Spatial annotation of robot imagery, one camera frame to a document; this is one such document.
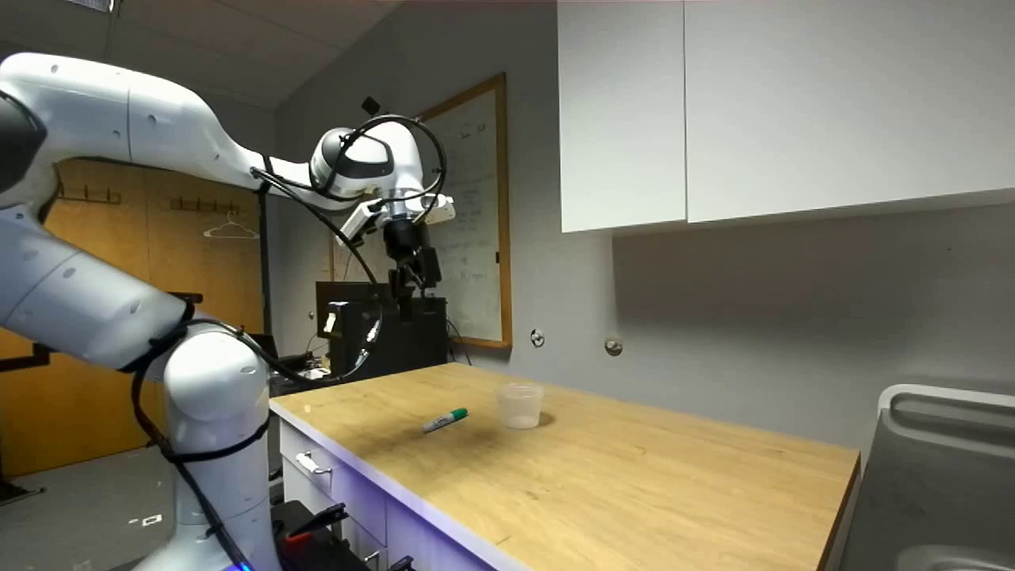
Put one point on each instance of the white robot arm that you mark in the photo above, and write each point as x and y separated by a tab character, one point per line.
212	375

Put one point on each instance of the wooden door panels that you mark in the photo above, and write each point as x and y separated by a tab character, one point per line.
121	264

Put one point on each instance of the white wall cabinet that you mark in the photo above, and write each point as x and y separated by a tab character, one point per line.
750	108

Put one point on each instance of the green capped white marker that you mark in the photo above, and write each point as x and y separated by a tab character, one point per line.
444	421

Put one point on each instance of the white drawer cabinet front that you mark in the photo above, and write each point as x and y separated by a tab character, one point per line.
378	527

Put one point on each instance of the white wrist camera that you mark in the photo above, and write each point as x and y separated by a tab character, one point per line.
380	210

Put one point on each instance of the translucent plastic bowl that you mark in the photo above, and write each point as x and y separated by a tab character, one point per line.
520	403

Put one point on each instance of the wood framed whiteboard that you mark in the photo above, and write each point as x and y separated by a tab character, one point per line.
477	244

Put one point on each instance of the black equipment box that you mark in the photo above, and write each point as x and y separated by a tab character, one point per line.
368	332

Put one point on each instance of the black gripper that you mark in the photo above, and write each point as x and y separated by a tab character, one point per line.
414	258

